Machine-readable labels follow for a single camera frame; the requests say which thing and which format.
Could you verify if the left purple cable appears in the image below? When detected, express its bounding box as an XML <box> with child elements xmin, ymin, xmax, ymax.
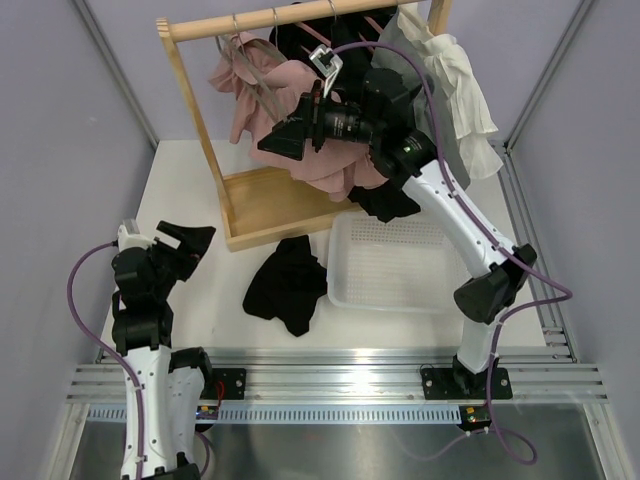
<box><xmin>67</xmin><ymin>241</ymin><xmax>216</xmax><ymax>480</ymax></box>

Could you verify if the grey metal hanger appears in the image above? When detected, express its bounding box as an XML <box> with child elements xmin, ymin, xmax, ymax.
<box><xmin>269</xmin><ymin>7</ymin><xmax>288</xmax><ymax>62</ymax></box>
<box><xmin>214</xmin><ymin>31</ymin><xmax>286</xmax><ymax>123</ymax></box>

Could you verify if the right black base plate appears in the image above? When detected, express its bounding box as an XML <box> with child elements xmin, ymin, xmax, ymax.
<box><xmin>419</xmin><ymin>364</ymin><xmax>513</xmax><ymax>400</ymax></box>

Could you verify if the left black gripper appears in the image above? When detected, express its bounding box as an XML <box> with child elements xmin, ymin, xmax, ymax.
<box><xmin>146</xmin><ymin>221</ymin><xmax>215</xmax><ymax>300</ymax></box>

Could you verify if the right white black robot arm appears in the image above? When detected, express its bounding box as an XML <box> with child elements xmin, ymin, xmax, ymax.
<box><xmin>258</xmin><ymin>68</ymin><xmax>537</xmax><ymax>397</ymax></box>

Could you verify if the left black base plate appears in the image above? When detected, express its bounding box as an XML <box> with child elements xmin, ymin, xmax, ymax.
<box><xmin>200</xmin><ymin>368</ymin><xmax>247</xmax><ymax>401</ymax></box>

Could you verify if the purple cable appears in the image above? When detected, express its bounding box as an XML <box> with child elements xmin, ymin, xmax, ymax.
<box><xmin>67</xmin><ymin>241</ymin><xmax>216</xmax><ymax>480</ymax></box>
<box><xmin>332</xmin><ymin>40</ymin><xmax>574</xmax><ymax>464</ymax></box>

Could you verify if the white ruffled skirt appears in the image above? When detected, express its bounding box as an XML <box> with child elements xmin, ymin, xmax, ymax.
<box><xmin>397</xmin><ymin>3</ymin><xmax>503</xmax><ymax>180</ymax></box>

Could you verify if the aluminium mounting rail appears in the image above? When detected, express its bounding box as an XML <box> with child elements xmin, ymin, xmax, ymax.
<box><xmin>67</xmin><ymin>347</ymin><xmax>609</xmax><ymax>406</ymax></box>

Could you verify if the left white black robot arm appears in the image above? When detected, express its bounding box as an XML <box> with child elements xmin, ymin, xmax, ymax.
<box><xmin>111</xmin><ymin>220</ymin><xmax>216</xmax><ymax>479</ymax></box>

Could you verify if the wooden clothes rack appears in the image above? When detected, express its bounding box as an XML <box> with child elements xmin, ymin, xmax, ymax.
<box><xmin>156</xmin><ymin>0</ymin><xmax>454</xmax><ymax>254</ymax></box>

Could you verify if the pink pleated skirt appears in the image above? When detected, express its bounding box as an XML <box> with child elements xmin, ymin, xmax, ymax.
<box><xmin>209</xmin><ymin>33</ymin><xmax>385</xmax><ymax>202</ymax></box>

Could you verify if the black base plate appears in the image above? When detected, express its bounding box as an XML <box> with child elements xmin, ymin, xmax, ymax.
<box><xmin>419</xmin><ymin>364</ymin><xmax>513</xmax><ymax>400</ymax></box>
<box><xmin>200</xmin><ymin>368</ymin><xmax>247</xmax><ymax>401</ymax></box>

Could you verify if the large black skirt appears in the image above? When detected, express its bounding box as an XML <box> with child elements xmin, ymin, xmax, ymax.
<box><xmin>278</xmin><ymin>7</ymin><xmax>419</xmax><ymax>222</ymax></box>

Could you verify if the small black skirt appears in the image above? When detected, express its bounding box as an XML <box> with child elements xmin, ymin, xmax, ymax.
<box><xmin>242</xmin><ymin>235</ymin><xmax>328</xmax><ymax>337</ymax></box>

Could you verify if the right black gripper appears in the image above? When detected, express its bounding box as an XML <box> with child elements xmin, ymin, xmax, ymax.
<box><xmin>258</xmin><ymin>81</ymin><xmax>382</xmax><ymax>162</ymax></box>

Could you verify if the grey pleated skirt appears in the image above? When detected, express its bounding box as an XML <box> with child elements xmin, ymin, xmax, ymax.
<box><xmin>374</xmin><ymin>19</ymin><xmax>474</xmax><ymax>186</ymax></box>

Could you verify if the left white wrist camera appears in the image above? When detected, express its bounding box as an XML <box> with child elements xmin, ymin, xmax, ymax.
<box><xmin>117</xmin><ymin>219</ymin><xmax>153</xmax><ymax>252</ymax></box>

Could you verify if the white slotted cable duct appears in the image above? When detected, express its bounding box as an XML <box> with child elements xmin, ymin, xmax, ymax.
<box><xmin>87</xmin><ymin>404</ymin><xmax>464</xmax><ymax>426</ymax></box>

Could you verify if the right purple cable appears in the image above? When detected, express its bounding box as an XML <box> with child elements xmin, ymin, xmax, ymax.
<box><xmin>332</xmin><ymin>40</ymin><xmax>574</xmax><ymax>464</ymax></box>

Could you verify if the white perforated plastic basket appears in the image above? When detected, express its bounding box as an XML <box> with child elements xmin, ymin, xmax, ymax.
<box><xmin>327</xmin><ymin>212</ymin><xmax>470</xmax><ymax>315</ymax></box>

